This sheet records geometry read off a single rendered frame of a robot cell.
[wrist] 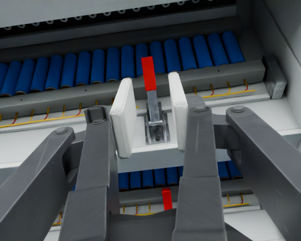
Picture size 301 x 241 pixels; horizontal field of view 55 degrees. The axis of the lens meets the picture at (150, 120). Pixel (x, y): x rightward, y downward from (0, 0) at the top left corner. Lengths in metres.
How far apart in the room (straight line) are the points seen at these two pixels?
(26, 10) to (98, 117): 0.16
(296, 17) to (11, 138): 0.35
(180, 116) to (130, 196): 0.33
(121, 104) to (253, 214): 0.36
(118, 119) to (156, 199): 0.32
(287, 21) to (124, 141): 0.26
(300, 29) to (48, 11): 0.25
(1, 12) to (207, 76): 0.22
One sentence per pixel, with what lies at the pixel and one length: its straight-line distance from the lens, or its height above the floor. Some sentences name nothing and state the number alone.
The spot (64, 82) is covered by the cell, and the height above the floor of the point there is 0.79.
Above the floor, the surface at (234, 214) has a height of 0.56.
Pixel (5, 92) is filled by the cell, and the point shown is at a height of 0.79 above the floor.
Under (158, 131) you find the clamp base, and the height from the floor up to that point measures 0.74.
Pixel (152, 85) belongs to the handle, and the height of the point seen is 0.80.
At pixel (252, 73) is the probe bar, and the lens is 0.37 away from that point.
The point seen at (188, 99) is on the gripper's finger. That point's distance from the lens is 0.18.
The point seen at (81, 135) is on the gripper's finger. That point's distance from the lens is 0.16.
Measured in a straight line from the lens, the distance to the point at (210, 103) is 0.35.
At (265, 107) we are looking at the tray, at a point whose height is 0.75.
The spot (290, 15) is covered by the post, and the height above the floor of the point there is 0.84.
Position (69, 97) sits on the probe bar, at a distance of 0.37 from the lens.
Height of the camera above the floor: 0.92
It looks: 31 degrees down
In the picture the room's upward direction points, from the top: 9 degrees counter-clockwise
